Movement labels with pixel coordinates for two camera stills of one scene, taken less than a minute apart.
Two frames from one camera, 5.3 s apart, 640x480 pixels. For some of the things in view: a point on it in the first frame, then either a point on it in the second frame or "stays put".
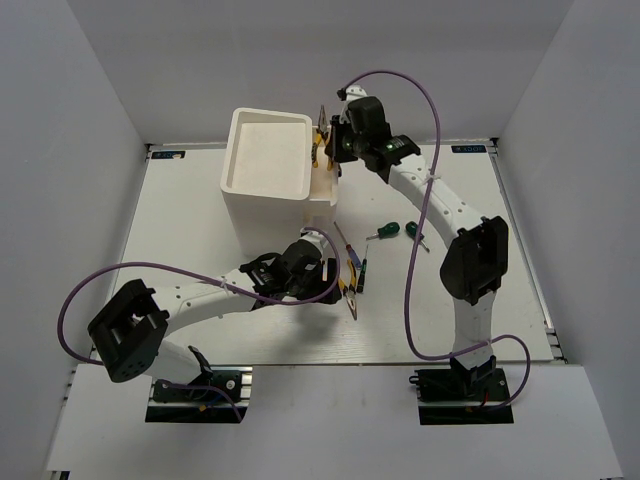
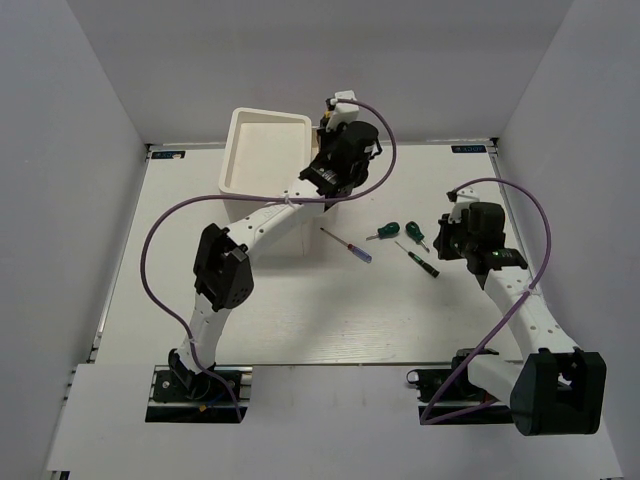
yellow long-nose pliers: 349,292 → 324,120
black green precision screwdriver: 362,272 → 420,263
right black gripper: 332,143 → 441,242
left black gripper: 322,286 → 323,136
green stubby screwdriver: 411,230 stays put
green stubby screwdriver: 386,231 stays put
